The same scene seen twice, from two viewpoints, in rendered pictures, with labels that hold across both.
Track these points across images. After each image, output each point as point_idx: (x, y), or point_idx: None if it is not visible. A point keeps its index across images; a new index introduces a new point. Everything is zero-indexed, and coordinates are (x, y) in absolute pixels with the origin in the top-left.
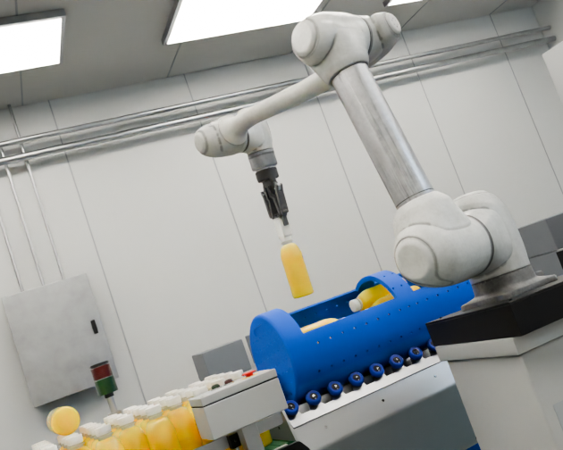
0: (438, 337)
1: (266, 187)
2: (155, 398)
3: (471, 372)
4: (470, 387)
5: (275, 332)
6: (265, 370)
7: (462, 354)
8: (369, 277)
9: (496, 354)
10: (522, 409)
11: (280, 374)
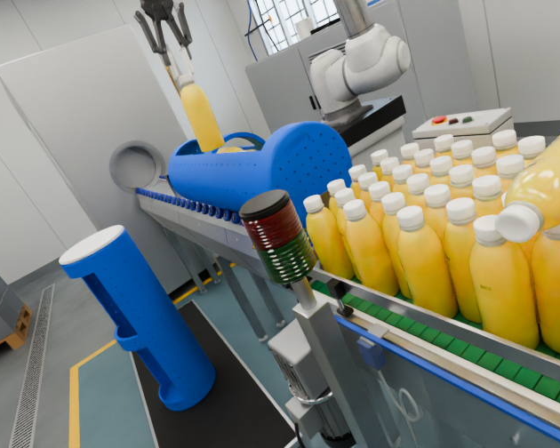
0: (348, 140)
1: (163, 4)
2: (390, 196)
3: (369, 156)
4: (367, 167)
5: (331, 132)
6: (426, 123)
7: (369, 143)
8: (235, 133)
9: (392, 131)
10: (398, 160)
11: (327, 184)
